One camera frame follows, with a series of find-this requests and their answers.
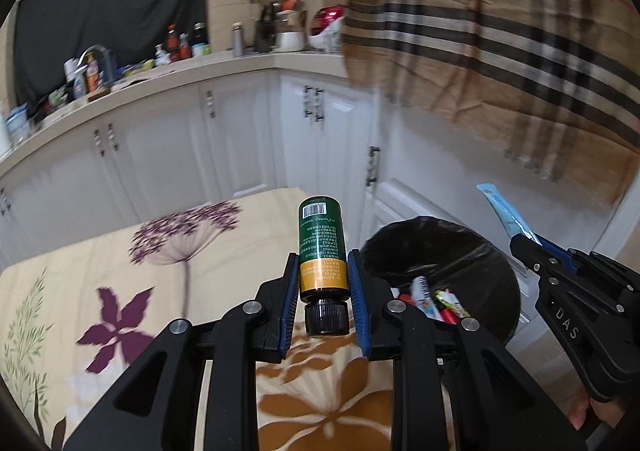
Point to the red sauce bottle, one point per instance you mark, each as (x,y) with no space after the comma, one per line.
(173,43)

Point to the white base cabinets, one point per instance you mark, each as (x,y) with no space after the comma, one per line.
(165,146)

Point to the white tall cabinet door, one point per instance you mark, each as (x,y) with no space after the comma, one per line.
(425,181)

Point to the green bottle black cap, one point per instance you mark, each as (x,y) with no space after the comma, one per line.
(320,241)

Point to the light blue tube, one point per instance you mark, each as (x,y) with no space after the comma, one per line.
(505,211)

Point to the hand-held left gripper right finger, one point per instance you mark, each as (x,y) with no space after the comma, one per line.
(357,301)

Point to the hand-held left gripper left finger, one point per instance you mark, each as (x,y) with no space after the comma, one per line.
(287,301)

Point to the person's right hand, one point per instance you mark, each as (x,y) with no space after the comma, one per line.
(580,411)

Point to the black-lined trash bin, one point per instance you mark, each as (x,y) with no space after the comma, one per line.
(450,251)

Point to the white pump bottle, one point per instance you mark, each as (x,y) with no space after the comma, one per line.
(161,58)

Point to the black knife block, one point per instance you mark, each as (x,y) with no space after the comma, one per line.
(262,33)

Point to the steel thermos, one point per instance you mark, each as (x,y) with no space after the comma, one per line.
(237,41)

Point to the red white rice cooker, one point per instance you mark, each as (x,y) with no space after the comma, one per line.
(327,18)

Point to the blue white filter jug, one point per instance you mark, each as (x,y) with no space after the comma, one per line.
(17,123)

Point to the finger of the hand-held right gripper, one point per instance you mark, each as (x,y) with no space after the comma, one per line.
(525,251)
(560,251)

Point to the yellow green snack wrapper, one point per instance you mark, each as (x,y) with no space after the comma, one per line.
(447,301)

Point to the beige kitchen countertop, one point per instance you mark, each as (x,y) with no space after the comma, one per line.
(225,63)

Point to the floral beige tablecloth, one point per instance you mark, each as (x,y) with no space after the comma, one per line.
(150,281)

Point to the white blender jug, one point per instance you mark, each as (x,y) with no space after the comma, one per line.
(289,38)

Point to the white dish soap bottle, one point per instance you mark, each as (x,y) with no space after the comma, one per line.
(79,88)

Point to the tan plaid cloth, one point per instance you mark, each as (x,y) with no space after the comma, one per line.
(475,31)

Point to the chrome faucet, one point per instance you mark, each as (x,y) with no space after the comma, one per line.
(97,48)

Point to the dark glass bottle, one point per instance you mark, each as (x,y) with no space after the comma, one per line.
(199,36)

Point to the orange soap bottle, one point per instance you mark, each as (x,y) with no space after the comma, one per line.
(93,76)

